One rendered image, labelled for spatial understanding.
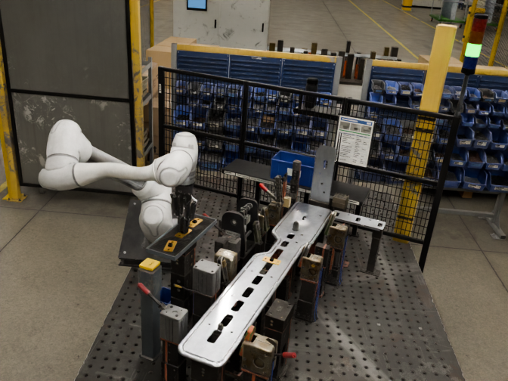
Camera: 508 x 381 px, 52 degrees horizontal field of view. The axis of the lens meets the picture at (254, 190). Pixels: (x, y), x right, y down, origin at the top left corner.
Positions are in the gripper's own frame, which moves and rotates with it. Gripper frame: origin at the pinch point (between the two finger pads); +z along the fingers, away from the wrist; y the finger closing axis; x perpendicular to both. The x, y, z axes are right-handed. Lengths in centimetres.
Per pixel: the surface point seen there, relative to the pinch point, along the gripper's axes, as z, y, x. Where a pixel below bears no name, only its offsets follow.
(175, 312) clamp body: 14.4, 20.8, -35.3
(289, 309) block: 17, 55, -7
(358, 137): -13, 37, 127
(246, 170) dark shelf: 17, -25, 106
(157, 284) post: 13.0, 6.0, -26.3
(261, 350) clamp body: 15, 57, -36
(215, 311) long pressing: 20.0, 29.7, -20.5
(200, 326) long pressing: 20.0, 29.6, -31.2
